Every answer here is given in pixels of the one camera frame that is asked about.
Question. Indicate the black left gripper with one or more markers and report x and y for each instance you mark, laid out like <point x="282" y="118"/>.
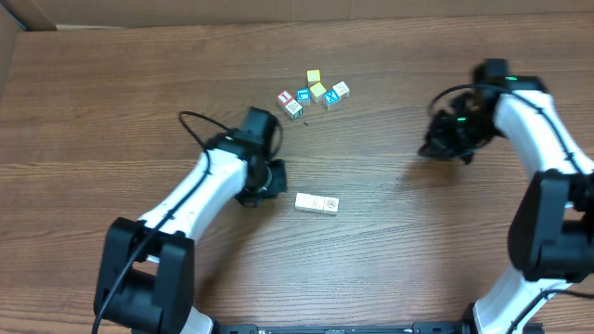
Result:
<point x="277" y="177"/>

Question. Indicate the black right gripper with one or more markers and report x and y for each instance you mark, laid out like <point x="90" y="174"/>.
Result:
<point x="442" y="139"/>

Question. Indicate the white green Z block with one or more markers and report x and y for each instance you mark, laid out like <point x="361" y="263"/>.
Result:
<point x="304" y="202"/>

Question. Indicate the white plain letter block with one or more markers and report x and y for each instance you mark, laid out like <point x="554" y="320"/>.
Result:
<point x="316" y="203"/>

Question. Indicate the white shell number block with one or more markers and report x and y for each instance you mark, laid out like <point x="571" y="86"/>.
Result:
<point x="331" y="205"/>

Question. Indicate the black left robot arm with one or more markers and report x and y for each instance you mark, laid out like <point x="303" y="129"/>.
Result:
<point x="146" y="276"/>

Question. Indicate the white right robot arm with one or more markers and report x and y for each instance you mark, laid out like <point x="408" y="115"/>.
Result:
<point x="550" y="240"/>

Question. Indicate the white green pattern block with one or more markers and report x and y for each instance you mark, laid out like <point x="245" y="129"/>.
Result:
<point x="294" y="109"/>

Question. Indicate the red I block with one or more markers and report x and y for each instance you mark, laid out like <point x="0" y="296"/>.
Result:
<point x="284" y="98"/>

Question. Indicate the blue letter block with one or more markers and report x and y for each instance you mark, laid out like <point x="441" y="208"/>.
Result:
<point x="303" y="96"/>

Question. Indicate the yellow block near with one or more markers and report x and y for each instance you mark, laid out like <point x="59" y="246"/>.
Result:
<point x="317" y="92"/>

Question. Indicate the yellow block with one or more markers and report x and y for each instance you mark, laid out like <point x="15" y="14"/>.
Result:
<point x="317" y="92"/>
<point x="313" y="77"/>

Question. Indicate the blue X block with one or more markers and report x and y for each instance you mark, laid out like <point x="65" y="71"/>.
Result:
<point x="331" y="99"/>

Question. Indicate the white block far right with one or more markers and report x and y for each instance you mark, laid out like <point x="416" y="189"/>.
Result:
<point x="342" y="90"/>

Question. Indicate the yellow block far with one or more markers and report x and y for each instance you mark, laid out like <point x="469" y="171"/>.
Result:
<point x="313" y="77"/>

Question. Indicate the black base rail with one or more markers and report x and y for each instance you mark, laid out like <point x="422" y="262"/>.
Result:
<point x="371" y="328"/>

